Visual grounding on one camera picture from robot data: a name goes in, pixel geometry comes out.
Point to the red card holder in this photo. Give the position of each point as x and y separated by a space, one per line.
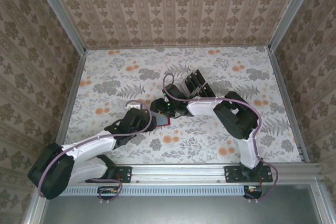
162 121

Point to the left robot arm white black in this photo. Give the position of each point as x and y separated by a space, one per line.
89 145

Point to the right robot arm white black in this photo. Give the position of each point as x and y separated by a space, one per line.
202 107

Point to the black credit card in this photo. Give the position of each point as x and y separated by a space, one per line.
195 79
189 83
201 76
204 91
209 89

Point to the small controller board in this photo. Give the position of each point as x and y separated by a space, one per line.
107 190
253 191

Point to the grey metal panel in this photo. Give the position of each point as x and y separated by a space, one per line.
183 211

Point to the aluminium table back rail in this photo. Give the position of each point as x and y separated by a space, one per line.
178 48

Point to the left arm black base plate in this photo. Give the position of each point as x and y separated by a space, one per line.
126 174

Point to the aluminium table side rail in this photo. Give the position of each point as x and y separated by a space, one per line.
288 103
70 103

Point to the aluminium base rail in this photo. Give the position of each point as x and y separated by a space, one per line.
178 172

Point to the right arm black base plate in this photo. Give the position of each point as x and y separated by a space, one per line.
232 174

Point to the aluminium frame post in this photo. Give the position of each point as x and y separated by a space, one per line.
292 11
61 11

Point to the aluminium front frame bar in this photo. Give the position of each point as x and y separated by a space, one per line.
34 216
320 203

